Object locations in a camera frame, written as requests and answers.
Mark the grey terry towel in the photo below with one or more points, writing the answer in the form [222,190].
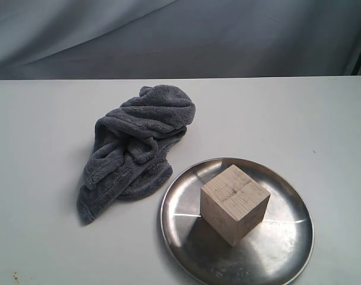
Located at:
[131,143]

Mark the light wooden cube block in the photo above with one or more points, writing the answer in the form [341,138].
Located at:
[233,204]

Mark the grey backdrop cloth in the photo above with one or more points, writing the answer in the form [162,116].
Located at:
[48,40]

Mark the round stainless steel plate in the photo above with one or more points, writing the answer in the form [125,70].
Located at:
[276,251]

